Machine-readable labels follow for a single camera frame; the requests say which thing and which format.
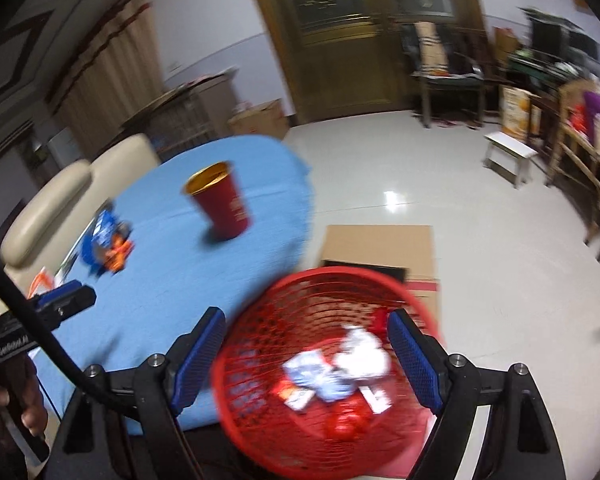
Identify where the orange white wrapper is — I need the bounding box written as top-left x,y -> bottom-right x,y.
29,266 -> 57,297

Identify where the red plastic mesh basket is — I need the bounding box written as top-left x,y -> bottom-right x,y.
211,267 -> 443,478

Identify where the red white small packet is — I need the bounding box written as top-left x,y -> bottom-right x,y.
279,380 -> 314,414

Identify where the black television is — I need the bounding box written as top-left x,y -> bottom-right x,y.
527,10 -> 598,61

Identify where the brown cardboard box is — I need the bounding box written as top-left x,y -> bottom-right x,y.
228,100 -> 289,139

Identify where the white paper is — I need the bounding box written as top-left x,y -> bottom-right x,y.
332,325 -> 391,386

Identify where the orange plastic wrapper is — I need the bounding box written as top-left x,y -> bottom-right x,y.
102,235 -> 134,274

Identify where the blue snack packet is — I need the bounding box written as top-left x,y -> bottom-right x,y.
81,205 -> 131,278

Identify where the black cable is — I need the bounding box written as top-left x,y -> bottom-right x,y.
0,247 -> 141,418

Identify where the wooden double door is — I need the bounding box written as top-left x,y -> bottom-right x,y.
242,0 -> 486,123

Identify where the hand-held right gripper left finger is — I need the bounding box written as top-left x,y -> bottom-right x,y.
47,306 -> 227,480

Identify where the wooden slatted crib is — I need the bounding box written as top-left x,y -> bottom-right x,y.
122,72 -> 241,161

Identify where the cream leather sofa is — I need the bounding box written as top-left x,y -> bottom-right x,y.
0,133 -> 161,311

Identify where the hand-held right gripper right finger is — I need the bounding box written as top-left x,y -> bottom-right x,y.
386,308 -> 567,480

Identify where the white small stool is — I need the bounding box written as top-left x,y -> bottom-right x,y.
482,131 -> 538,188

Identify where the beige curtain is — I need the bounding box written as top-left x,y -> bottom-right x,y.
47,0 -> 166,146

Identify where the blue white packet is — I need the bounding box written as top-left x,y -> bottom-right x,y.
282,350 -> 353,403

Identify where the white paper strip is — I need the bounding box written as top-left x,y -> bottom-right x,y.
360,382 -> 393,414

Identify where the flat open cardboard box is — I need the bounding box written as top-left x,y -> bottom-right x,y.
320,225 -> 441,321

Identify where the person's left hand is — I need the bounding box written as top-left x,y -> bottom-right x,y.
0,352 -> 48,438

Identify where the white appliance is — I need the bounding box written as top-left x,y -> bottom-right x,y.
47,127 -> 88,171

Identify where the light wooden chair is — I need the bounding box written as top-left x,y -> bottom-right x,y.
545,80 -> 600,241

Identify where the red paper cup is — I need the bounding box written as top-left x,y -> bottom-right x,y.
182,161 -> 253,241

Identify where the dark metal armchair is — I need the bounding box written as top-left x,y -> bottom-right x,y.
400,20 -> 486,128

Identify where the orange print cardboard box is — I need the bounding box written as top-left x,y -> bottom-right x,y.
500,85 -> 541,141

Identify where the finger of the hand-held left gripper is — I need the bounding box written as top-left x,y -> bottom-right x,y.
27,280 -> 97,333

